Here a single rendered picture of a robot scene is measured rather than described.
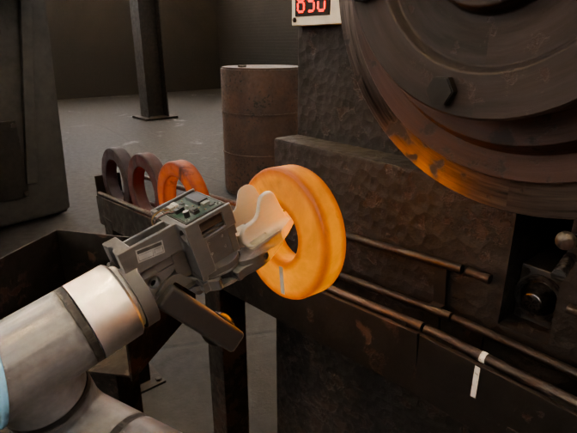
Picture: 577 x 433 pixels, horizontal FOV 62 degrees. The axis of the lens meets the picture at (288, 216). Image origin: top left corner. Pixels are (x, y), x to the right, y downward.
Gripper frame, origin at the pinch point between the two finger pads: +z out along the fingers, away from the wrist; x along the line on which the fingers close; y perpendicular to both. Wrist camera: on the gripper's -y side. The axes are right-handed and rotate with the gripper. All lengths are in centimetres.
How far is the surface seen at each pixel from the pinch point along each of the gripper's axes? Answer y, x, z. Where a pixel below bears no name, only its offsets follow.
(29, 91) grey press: -11, 268, 34
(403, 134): 6.3, -7.9, 12.3
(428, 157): 4.3, -11.4, 11.7
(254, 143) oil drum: -81, 222, 141
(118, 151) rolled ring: -10, 85, 11
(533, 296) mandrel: -15.1, -20.2, 17.8
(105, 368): -18.0, 19.6, -22.9
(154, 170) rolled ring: -11, 63, 10
